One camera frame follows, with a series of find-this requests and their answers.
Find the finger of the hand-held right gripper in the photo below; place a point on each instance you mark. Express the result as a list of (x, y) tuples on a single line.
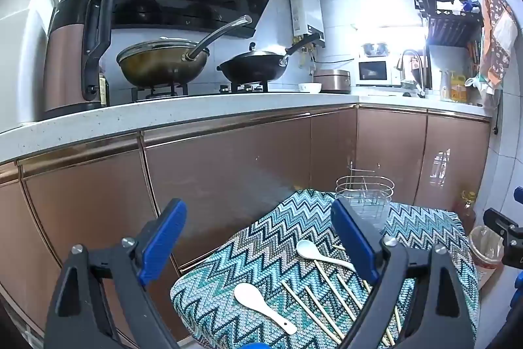
[(504, 236)]

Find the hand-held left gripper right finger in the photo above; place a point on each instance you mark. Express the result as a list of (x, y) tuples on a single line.
[(353, 234)]

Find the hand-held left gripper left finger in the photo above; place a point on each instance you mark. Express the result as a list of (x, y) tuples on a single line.
[(163, 238)]

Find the white soup spoon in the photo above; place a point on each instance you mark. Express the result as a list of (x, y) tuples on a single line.
[(306, 249)]

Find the group of bamboo chopsticks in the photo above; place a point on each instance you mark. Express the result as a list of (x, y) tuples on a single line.
[(294, 294)]

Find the white rice paddle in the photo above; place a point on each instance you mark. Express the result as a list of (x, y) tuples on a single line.
[(249, 296)]

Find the large cooking oil bottle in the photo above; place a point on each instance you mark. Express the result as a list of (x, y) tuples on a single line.
[(465, 214)]

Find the zigzag patterned cloth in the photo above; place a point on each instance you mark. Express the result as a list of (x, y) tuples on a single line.
[(265, 251)]

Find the bronze base cabinets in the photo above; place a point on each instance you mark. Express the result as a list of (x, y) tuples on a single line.
[(245, 169)]

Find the white stone countertop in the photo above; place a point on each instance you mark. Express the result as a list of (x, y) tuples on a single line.
[(204, 107)]

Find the hanging plastic bags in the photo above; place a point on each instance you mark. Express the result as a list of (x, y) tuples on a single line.
[(484, 87)]

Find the black gas stove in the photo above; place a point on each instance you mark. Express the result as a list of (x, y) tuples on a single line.
[(204, 91)]

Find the white bowl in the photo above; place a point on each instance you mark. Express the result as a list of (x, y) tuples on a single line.
[(309, 87)]

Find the yellow detergent bottle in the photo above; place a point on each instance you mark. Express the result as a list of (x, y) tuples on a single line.
[(458, 89)]

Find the bronze rice cooker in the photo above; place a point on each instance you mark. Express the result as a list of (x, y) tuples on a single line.
[(333, 81)]

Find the dark sauce bottle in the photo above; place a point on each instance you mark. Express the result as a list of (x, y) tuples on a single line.
[(104, 89)]

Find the white spray bottle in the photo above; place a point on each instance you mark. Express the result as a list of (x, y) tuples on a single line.
[(445, 87)]

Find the white microwave oven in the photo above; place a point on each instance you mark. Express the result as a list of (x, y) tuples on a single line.
[(374, 71)]

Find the golden wok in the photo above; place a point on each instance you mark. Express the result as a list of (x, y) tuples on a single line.
[(155, 67)]

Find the steel kitchen faucet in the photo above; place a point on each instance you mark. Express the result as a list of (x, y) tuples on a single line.
[(419, 75)]

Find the black wok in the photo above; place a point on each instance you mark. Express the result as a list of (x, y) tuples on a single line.
[(249, 71)]

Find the glass wok lid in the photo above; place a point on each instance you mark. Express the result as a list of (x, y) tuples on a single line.
[(159, 45)]

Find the bronze thermal kettle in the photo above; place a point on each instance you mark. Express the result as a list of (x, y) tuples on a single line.
[(65, 62)]

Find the patterned hanging apron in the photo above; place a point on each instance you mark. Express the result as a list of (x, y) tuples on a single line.
[(496, 34)]

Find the black wok lid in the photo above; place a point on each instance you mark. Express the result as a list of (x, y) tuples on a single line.
[(253, 52)]

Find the white water heater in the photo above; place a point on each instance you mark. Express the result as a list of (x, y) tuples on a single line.
[(306, 13)]

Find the white packets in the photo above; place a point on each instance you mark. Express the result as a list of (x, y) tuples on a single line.
[(449, 7)]

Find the white tall appliance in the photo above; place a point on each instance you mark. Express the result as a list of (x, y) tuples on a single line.
[(20, 46)]

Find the black wall rack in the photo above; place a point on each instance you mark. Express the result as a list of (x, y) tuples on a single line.
[(449, 26)]

